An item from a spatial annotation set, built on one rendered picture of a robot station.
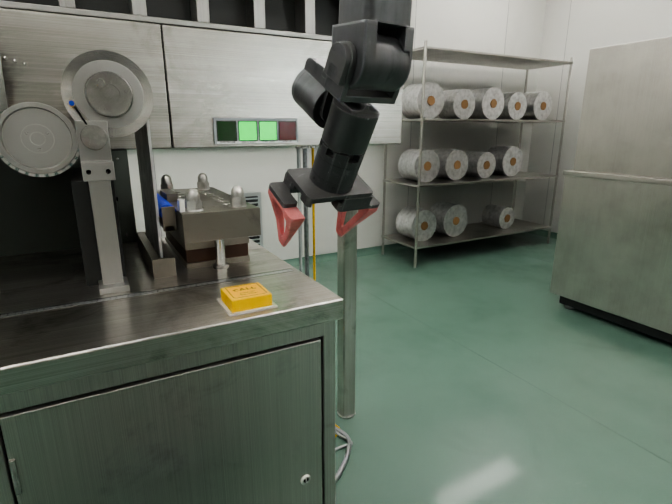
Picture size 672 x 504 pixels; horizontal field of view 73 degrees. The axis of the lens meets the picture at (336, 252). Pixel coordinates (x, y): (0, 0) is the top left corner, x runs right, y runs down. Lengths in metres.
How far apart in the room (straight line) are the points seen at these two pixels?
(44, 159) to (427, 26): 4.13
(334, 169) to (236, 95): 0.81
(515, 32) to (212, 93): 4.55
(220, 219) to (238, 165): 2.83
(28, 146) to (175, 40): 0.52
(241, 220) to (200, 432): 0.41
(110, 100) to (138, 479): 0.64
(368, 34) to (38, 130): 0.63
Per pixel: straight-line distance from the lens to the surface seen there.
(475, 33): 5.15
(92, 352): 0.72
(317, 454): 0.98
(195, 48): 1.32
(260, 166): 3.83
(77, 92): 0.94
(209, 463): 0.89
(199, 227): 0.94
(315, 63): 0.59
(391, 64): 0.51
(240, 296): 0.76
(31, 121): 0.95
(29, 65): 1.28
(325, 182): 0.56
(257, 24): 1.39
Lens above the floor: 1.19
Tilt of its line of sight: 15 degrees down
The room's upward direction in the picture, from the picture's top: straight up
